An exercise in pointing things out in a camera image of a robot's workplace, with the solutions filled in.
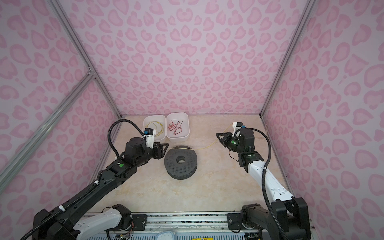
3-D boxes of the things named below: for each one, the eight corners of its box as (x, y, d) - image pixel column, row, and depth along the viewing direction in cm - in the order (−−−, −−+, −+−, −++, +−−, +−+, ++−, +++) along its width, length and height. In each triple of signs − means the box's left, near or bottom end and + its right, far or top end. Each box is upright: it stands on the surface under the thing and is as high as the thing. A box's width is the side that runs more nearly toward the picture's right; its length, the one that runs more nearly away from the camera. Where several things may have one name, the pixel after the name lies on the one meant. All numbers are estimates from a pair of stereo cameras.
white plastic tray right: (163, 141, 105) (162, 137, 102) (168, 117, 121) (167, 112, 117) (189, 141, 105) (188, 137, 102) (190, 116, 121) (190, 112, 117)
